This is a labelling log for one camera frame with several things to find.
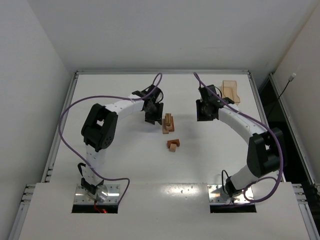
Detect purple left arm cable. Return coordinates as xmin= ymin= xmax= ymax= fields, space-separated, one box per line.
xmin=57 ymin=72 xmax=163 ymax=206

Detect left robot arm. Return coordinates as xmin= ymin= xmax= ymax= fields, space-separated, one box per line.
xmin=81 ymin=84 xmax=164 ymax=195

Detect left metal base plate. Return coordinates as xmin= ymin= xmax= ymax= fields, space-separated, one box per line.
xmin=73 ymin=184 xmax=120 ymax=205

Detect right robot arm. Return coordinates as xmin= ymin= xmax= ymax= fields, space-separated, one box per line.
xmin=196 ymin=85 xmax=286 ymax=198

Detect dark red wood block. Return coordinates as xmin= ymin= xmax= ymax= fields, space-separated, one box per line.
xmin=168 ymin=122 xmax=175 ymax=132

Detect transparent amber plastic bin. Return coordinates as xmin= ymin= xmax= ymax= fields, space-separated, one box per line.
xmin=221 ymin=80 xmax=241 ymax=105

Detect metal base plate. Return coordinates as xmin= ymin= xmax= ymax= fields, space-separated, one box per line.
xmin=73 ymin=184 xmax=120 ymax=205
xmin=207 ymin=184 xmax=254 ymax=206

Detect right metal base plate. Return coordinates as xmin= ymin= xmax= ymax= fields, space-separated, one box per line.
xmin=207 ymin=184 xmax=254 ymax=206

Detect red arch wood block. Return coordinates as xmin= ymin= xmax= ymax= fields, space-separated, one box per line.
xmin=166 ymin=139 xmax=180 ymax=148

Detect small light wood cube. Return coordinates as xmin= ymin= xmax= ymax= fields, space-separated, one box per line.
xmin=169 ymin=143 xmax=177 ymax=152

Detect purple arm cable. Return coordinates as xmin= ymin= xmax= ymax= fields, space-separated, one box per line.
xmin=57 ymin=72 xmax=163 ymax=206
xmin=193 ymin=72 xmax=286 ymax=204

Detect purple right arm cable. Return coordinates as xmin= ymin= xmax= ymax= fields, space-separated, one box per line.
xmin=193 ymin=72 xmax=286 ymax=204

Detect black wall cable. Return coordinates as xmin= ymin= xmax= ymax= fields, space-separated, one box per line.
xmin=266 ymin=72 xmax=297 ymax=118

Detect plain light wood cube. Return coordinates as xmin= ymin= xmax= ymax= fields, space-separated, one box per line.
xmin=165 ymin=124 xmax=173 ymax=131

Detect striped light wood block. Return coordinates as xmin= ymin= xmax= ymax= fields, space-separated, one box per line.
xmin=164 ymin=113 xmax=172 ymax=126

